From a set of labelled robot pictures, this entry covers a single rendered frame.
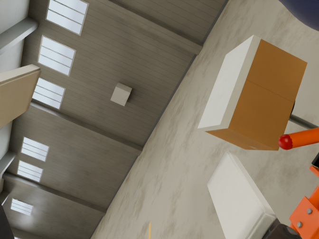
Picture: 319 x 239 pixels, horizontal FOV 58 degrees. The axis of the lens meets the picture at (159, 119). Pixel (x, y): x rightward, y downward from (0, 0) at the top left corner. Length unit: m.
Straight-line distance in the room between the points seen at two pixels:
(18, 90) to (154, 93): 10.02
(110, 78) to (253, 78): 8.65
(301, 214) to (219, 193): 0.37
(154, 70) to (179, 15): 1.99
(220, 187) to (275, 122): 1.69
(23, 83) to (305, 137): 0.38
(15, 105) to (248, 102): 1.67
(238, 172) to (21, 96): 0.13
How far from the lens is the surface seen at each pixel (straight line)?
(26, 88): 0.18
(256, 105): 1.81
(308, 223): 0.54
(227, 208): 0.17
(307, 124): 2.22
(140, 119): 10.93
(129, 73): 9.96
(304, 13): 0.41
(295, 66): 2.01
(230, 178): 0.18
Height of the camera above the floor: 1.59
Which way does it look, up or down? 8 degrees down
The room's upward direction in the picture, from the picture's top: 66 degrees counter-clockwise
